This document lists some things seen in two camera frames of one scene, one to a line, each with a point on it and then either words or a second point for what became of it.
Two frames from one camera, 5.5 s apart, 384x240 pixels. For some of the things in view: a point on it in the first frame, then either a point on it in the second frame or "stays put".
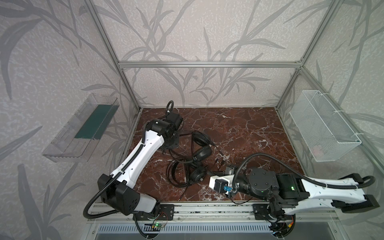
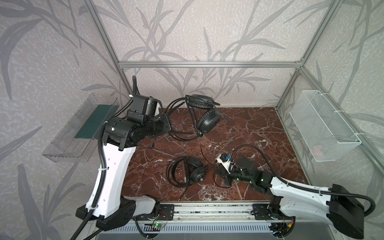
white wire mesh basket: (325, 131) stays put
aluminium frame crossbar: (208, 64) stays put
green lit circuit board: (157, 224) stays put
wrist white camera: (220, 184) -> (224, 159)
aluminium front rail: (220, 212) stays put
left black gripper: (174, 139) -> (163, 124)
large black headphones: (203, 150) -> (205, 114)
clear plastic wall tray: (76, 139) stays put
